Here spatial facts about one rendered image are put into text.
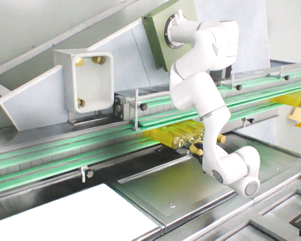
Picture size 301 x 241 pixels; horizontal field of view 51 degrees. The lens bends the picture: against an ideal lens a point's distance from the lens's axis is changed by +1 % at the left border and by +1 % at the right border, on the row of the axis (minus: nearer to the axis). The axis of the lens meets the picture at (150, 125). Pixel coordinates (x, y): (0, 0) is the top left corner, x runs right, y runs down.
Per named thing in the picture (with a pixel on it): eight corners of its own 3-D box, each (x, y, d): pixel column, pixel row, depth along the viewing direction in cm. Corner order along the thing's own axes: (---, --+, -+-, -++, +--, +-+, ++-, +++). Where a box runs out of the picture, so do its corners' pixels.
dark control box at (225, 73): (209, 76, 177) (221, 79, 171) (210, 62, 175) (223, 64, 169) (219, 75, 182) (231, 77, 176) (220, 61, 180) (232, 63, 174)
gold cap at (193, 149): (188, 153, 120) (197, 157, 117) (189, 144, 119) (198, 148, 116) (195, 150, 122) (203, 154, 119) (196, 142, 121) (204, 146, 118)
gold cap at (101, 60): (106, 57, 124) (100, 55, 127) (98, 54, 122) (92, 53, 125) (103, 65, 124) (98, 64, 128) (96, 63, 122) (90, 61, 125)
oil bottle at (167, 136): (143, 135, 139) (176, 151, 124) (143, 123, 137) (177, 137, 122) (152, 132, 143) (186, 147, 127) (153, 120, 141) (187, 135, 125)
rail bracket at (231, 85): (216, 85, 163) (238, 91, 154) (218, 71, 161) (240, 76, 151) (221, 85, 166) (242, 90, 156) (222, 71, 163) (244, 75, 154)
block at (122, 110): (113, 117, 134) (122, 121, 129) (112, 95, 131) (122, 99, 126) (120, 115, 136) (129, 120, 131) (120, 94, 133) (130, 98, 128)
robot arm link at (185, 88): (240, 97, 101) (204, 116, 111) (209, 40, 102) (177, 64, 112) (217, 108, 89) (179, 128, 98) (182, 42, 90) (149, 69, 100)
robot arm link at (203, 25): (211, 17, 132) (244, 18, 121) (209, 49, 138) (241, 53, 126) (196, 19, 127) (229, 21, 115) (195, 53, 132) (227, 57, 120)
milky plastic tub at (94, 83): (65, 109, 126) (75, 114, 119) (61, 51, 118) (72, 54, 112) (103, 102, 136) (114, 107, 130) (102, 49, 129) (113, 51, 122)
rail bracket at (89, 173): (69, 174, 121) (85, 189, 111) (68, 158, 119) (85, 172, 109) (78, 171, 123) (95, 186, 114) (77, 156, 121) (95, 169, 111)
